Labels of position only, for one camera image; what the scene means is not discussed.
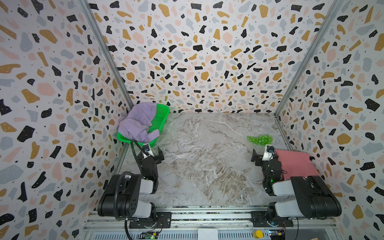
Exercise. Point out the yellow round button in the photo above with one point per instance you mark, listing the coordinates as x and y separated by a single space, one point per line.
258 234

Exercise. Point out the pink t-shirt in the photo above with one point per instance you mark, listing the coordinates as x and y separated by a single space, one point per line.
296 164

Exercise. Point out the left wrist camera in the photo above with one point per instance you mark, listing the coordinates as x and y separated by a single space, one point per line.
147 151

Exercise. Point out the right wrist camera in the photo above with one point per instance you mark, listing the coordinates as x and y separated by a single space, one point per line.
268 153

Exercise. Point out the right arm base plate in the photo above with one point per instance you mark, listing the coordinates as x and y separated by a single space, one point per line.
264 219

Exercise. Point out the white box on rail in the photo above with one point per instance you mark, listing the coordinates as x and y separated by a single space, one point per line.
208 234

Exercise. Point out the lavender t-shirt in basket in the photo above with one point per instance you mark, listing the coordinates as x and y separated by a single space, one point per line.
136 125

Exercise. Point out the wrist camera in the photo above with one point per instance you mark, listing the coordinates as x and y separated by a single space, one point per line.
147 151
268 153

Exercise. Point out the green plastic grape bunch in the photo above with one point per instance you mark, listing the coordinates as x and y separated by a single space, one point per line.
260 140

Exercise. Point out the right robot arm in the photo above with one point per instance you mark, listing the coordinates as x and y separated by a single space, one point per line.
311 198

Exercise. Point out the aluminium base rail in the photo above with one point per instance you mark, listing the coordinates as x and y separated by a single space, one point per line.
233 223

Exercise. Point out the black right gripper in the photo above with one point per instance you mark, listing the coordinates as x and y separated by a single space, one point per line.
263 162

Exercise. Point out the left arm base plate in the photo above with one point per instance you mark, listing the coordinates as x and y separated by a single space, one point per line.
161 220

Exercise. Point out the right aluminium corner post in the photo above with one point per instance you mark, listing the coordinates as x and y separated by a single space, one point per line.
331 14

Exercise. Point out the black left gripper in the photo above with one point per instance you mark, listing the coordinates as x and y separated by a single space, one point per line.
155 159

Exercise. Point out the left aluminium corner post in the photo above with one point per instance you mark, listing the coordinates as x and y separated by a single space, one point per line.
84 5

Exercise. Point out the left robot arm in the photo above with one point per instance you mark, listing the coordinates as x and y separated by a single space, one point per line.
120 199

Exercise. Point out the aluminium corner post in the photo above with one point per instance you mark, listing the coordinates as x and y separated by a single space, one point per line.
84 5
331 14

